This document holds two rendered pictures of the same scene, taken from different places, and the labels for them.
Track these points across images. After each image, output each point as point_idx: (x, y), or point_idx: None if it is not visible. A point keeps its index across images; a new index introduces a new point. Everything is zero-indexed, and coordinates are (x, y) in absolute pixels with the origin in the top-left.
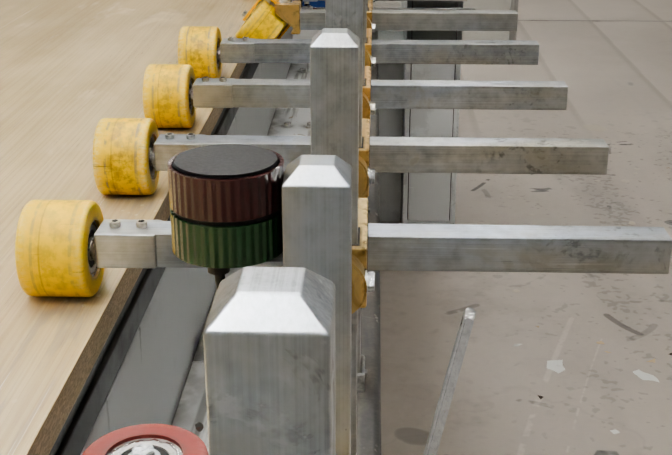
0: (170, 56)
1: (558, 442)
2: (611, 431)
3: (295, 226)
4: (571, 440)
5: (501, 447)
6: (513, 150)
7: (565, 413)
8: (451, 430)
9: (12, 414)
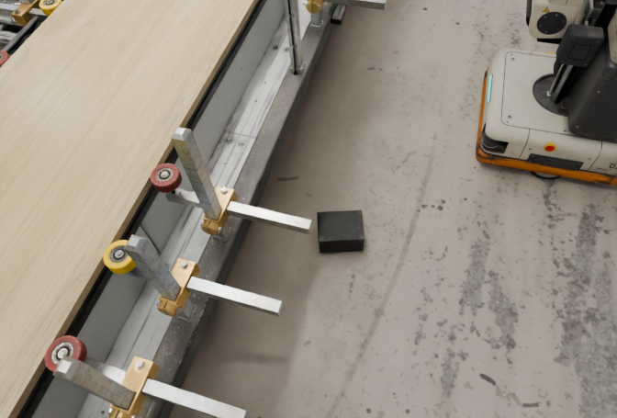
0: None
1: None
2: None
3: None
4: None
5: None
6: None
7: None
8: None
9: None
